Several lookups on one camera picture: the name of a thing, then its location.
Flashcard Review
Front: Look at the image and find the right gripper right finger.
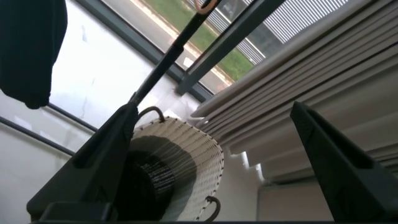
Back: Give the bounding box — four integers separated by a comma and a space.
289, 101, 398, 222

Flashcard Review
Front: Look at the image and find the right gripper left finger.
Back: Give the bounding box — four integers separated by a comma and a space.
26, 102, 139, 222

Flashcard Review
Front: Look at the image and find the black short-sleeved shirt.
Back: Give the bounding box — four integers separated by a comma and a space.
0, 0, 68, 110

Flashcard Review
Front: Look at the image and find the pink clothes hanger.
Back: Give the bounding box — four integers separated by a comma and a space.
194, 0, 219, 16

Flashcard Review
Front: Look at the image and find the white laundry basket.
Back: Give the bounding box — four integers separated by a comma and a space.
114, 106, 224, 222

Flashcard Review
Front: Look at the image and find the black clothes rack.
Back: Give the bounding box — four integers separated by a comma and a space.
0, 0, 223, 156

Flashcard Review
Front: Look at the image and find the beige curtain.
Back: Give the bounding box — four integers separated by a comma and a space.
190, 0, 398, 187

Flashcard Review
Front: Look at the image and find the window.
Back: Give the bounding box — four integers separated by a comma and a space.
74, 0, 349, 103

